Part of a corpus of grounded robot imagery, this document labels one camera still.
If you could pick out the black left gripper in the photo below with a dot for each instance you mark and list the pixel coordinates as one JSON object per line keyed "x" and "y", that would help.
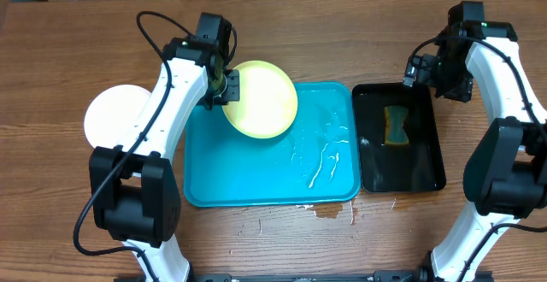
{"x": 234, "y": 94}

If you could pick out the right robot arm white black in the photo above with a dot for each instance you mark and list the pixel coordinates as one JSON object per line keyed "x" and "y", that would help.
{"x": 505, "y": 178}

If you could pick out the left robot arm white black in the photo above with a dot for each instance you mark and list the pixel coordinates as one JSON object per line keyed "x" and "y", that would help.
{"x": 134, "y": 194}

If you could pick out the black plastic tray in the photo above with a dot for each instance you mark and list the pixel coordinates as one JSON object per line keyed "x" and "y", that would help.
{"x": 414, "y": 167}

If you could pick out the green and yellow sponge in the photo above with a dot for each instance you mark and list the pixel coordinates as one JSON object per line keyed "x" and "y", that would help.
{"x": 395, "y": 117}

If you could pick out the white plate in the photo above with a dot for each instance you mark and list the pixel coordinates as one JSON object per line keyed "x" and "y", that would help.
{"x": 112, "y": 112}

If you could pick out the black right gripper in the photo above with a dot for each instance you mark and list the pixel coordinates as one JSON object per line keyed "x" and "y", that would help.
{"x": 427, "y": 70}

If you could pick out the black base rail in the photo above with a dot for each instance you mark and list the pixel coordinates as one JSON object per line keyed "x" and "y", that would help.
{"x": 378, "y": 276}

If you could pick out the yellow-green plate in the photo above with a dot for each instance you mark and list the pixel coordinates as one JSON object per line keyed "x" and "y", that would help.
{"x": 267, "y": 104}

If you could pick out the blue plastic tray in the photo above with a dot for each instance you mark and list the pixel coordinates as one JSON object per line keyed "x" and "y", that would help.
{"x": 316, "y": 160}

